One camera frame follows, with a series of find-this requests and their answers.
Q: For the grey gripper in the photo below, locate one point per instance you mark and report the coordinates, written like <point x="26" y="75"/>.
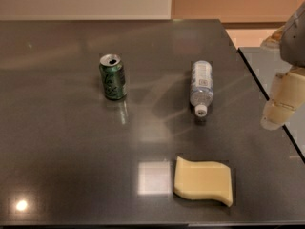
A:
<point x="294" y="45"/>

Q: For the clear blue plastic water bottle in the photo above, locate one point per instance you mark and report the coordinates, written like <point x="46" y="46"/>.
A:
<point x="202" y="88"/>

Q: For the yellow wavy sponge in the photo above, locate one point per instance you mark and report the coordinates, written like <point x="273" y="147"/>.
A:
<point x="203" y="180"/>

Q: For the grey side table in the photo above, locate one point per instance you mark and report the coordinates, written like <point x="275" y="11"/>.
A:
<point x="264" y="65"/>

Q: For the green soda can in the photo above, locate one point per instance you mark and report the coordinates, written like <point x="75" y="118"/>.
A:
<point x="113" y="76"/>

